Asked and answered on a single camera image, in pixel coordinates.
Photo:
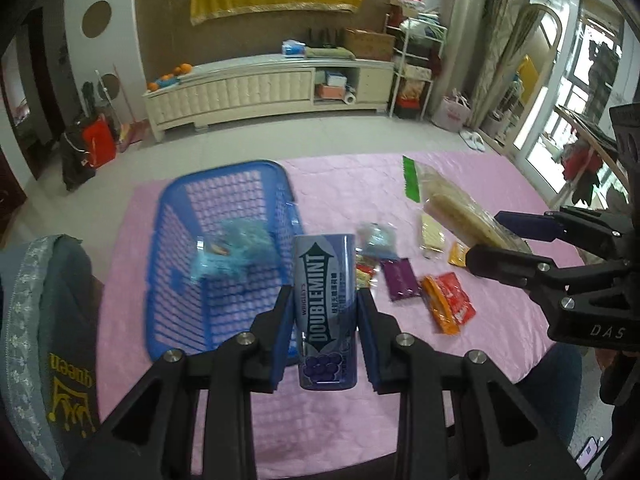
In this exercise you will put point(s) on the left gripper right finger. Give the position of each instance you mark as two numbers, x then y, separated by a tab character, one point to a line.
459	416

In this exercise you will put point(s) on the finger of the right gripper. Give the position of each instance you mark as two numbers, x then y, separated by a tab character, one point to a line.
516	269
599	232

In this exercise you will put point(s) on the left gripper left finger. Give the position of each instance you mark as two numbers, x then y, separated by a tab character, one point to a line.
150	433

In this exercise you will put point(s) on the Doublemint gum bottle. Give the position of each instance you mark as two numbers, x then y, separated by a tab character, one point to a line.
325	311

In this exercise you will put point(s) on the large clear cracker bag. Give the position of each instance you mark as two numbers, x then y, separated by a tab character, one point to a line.
455	210

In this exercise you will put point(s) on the small red snack packet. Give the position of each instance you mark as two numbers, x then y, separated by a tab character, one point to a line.
458	301

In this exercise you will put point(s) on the yellow orange snack packet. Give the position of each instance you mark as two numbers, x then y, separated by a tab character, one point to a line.
457	254

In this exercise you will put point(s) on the orange sausage packet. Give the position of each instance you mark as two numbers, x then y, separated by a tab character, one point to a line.
440	309

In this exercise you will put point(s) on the cream cracker packet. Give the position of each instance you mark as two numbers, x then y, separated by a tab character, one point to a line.
431	235

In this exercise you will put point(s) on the purple snack packet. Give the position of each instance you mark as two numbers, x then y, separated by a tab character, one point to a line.
400	279

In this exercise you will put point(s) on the white slippers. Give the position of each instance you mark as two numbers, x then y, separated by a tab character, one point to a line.
473	140

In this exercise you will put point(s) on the silver blue snack packet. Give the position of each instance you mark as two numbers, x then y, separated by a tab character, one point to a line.
377	241

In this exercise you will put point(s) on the red silver snack pouch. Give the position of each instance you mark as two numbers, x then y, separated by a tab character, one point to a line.
368	271

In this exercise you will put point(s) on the light blue snack bag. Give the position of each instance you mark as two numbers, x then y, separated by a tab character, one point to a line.
237	247

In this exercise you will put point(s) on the blue plastic basket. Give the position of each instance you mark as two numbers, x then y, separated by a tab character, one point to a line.
199	316

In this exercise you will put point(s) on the pink white tote bag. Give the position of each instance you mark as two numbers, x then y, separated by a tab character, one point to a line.
453	112

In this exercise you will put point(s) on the white metal shelf rack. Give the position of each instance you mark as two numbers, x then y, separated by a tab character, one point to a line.
419	40

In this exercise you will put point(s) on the black bag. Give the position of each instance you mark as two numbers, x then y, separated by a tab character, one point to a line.
76	163

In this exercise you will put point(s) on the cardboard box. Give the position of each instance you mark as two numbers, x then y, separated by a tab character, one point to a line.
369	45

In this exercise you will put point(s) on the red shopping bag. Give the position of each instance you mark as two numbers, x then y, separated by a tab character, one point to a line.
99	142

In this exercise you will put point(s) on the white TV cabinet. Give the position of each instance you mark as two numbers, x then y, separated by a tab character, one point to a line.
268	85

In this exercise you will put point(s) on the oranges on cabinet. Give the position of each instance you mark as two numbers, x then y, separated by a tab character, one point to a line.
170	78

